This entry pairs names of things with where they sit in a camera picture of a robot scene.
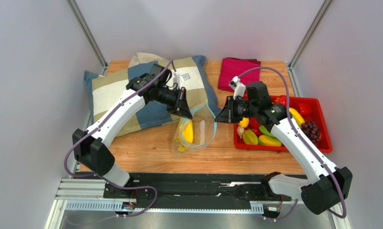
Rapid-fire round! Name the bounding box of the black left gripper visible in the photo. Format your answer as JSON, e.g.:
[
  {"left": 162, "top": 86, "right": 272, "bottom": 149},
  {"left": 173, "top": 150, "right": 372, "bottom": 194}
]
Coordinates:
[{"left": 156, "top": 86, "right": 193, "bottom": 120}]

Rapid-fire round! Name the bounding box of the large yellow banana bunch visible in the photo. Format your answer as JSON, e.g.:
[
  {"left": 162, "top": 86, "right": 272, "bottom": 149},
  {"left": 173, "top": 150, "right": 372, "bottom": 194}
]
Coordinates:
[{"left": 173, "top": 119, "right": 194, "bottom": 153}]

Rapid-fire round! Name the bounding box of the clear zip top bag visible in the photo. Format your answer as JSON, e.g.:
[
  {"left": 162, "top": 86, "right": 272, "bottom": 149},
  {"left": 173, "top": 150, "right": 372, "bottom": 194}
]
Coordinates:
[{"left": 172, "top": 100, "right": 217, "bottom": 158}]

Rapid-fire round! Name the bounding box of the red apple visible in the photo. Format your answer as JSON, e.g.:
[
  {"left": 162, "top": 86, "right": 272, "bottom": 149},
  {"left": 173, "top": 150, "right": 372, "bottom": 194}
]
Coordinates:
[{"left": 249, "top": 117, "right": 261, "bottom": 128}]

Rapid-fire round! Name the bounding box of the purple grape bunch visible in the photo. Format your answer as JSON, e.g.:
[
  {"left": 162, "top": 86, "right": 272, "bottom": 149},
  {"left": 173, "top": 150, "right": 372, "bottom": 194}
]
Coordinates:
[{"left": 301, "top": 120, "right": 321, "bottom": 145}]

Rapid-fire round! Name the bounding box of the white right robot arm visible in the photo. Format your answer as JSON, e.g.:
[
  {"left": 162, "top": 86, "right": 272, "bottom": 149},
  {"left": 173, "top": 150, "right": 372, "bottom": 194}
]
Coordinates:
[{"left": 215, "top": 78, "right": 353, "bottom": 218}]

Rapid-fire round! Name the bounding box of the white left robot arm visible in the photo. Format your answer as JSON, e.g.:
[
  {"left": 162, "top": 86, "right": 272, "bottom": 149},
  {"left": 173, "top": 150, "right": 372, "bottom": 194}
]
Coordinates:
[{"left": 69, "top": 64, "right": 192, "bottom": 187}]

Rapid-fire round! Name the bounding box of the garlic bulb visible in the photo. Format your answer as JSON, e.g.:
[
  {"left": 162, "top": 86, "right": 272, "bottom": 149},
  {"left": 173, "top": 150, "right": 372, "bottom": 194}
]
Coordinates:
[{"left": 237, "top": 126, "right": 245, "bottom": 138}]

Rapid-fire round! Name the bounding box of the yellow lemon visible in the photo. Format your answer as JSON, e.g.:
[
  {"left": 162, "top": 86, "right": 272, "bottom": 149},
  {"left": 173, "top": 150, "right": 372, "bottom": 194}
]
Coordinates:
[{"left": 238, "top": 117, "right": 249, "bottom": 128}]

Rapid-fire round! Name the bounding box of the yellow green starfruit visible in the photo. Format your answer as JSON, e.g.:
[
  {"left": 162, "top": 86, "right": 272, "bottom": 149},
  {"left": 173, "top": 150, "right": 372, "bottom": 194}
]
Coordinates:
[{"left": 242, "top": 130, "right": 259, "bottom": 145}]

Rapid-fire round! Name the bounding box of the yellow green mango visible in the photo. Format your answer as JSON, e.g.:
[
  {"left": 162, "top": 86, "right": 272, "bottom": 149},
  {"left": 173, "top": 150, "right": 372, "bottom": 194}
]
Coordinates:
[{"left": 258, "top": 135, "right": 282, "bottom": 147}]

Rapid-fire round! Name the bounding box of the folded magenta towel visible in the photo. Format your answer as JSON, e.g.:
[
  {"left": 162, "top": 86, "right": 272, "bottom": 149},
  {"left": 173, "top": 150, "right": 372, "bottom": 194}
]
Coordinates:
[{"left": 218, "top": 57, "right": 261, "bottom": 92}]

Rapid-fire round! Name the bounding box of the red pomegranate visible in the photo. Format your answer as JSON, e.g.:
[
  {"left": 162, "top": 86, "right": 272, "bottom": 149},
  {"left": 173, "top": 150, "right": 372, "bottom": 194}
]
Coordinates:
[{"left": 272, "top": 95, "right": 288, "bottom": 107}]

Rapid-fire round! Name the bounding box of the small yellow banana bunch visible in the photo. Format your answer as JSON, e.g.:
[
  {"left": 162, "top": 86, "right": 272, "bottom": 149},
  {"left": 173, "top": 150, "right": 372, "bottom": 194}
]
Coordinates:
[{"left": 289, "top": 107, "right": 305, "bottom": 128}]

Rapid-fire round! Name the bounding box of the plaid blue beige pillow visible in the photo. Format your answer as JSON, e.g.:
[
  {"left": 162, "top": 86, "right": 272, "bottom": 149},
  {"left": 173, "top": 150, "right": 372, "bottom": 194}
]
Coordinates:
[{"left": 84, "top": 52, "right": 221, "bottom": 136}]

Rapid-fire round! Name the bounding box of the red plastic tray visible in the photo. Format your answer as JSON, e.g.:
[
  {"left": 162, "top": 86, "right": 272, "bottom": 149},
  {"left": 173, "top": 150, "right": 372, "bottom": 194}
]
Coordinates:
[{"left": 234, "top": 96, "right": 332, "bottom": 153}]

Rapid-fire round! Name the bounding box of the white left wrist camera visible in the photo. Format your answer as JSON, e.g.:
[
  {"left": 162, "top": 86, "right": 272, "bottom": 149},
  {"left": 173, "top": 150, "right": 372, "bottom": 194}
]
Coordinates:
[{"left": 172, "top": 72, "right": 191, "bottom": 89}]

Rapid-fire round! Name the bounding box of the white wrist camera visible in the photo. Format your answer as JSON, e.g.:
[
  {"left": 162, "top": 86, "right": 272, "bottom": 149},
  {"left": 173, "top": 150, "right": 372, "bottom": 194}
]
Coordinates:
[
  {"left": 229, "top": 76, "right": 246, "bottom": 100},
  {"left": 172, "top": 72, "right": 191, "bottom": 89}
]

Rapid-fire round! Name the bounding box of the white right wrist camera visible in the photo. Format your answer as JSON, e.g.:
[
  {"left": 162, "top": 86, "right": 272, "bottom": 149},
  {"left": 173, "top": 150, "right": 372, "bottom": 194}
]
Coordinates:
[{"left": 229, "top": 76, "right": 246, "bottom": 100}]

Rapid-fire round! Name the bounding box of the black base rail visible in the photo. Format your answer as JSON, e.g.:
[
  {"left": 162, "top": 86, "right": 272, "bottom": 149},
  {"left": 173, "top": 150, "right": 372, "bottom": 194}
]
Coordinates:
[{"left": 101, "top": 173, "right": 292, "bottom": 210}]

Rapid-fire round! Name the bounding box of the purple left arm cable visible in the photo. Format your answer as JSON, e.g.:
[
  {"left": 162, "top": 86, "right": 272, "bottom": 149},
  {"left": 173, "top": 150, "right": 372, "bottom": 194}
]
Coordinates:
[{"left": 63, "top": 59, "right": 176, "bottom": 219}]

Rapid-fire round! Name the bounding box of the left aluminium frame post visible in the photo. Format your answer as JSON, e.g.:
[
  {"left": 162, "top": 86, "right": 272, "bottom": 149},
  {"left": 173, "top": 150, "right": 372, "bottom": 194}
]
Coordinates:
[{"left": 66, "top": 0, "right": 109, "bottom": 75}]

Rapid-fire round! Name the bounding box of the aluminium frame post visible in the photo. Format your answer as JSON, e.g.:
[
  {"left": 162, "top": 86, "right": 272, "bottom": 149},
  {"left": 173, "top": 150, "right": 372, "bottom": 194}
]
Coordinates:
[
  {"left": 66, "top": 0, "right": 109, "bottom": 75},
  {"left": 288, "top": 0, "right": 334, "bottom": 69}
]

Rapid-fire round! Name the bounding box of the right aluminium frame post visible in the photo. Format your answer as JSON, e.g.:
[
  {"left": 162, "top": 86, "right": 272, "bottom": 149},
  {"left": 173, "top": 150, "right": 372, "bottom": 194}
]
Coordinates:
[{"left": 288, "top": 0, "right": 334, "bottom": 69}]

